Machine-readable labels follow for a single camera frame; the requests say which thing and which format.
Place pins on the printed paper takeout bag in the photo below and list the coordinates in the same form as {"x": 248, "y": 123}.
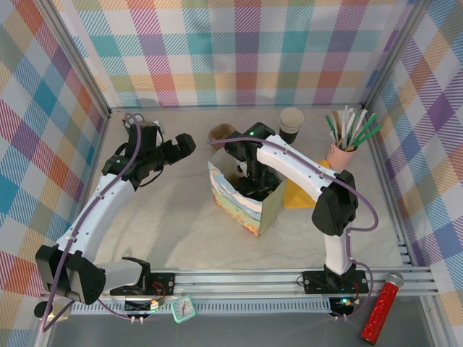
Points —
{"x": 235, "y": 206}

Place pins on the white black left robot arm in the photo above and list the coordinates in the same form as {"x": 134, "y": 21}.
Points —
{"x": 97, "y": 213}

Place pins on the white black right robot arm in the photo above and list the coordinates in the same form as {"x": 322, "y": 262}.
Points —
{"x": 293, "y": 162}

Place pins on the yellow paper napkin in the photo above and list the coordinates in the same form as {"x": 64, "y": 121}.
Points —
{"x": 296, "y": 199}

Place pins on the pink stirrer holder cup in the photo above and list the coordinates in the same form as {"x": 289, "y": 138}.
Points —
{"x": 341, "y": 159}

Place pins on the brown wooden stirrer stick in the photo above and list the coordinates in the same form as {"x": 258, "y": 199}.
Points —
{"x": 337, "y": 124}

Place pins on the white stirrer stick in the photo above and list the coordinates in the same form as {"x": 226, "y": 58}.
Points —
{"x": 360, "y": 123}
{"x": 351, "y": 124}
{"x": 345, "y": 119}

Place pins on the black control board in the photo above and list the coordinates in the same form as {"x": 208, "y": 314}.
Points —
{"x": 338, "y": 307}
{"x": 137, "y": 305}

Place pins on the mint square alarm clock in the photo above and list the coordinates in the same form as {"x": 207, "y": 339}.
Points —
{"x": 183, "y": 309}

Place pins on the brass block with black disc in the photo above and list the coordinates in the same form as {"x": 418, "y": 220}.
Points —
{"x": 59, "y": 315}

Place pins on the red glitter toy microphone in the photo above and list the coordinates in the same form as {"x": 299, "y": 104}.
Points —
{"x": 380, "y": 307}

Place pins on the aluminium triple mounting rail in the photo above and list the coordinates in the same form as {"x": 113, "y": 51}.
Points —
{"x": 235, "y": 282}

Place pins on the aluminium frame post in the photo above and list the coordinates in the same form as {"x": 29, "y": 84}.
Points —
{"x": 392, "y": 54}
{"x": 76, "y": 54}

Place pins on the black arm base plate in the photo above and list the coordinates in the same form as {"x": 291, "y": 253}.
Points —
{"x": 162, "y": 283}
{"x": 314, "y": 282}

